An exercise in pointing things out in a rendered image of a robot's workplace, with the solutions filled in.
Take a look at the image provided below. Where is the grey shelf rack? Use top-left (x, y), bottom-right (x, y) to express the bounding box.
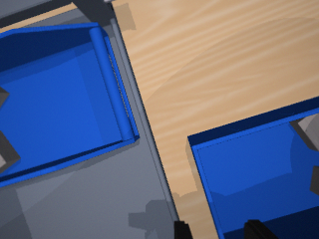
top-left (0, 0), bottom-right (180, 239)

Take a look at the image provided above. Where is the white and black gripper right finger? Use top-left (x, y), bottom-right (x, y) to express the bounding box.
top-left (244, 219), bottom-right (279, 239)

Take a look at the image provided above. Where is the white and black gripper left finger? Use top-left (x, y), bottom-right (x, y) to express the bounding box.
top-left (174, 221), bottom-right (193, 239)

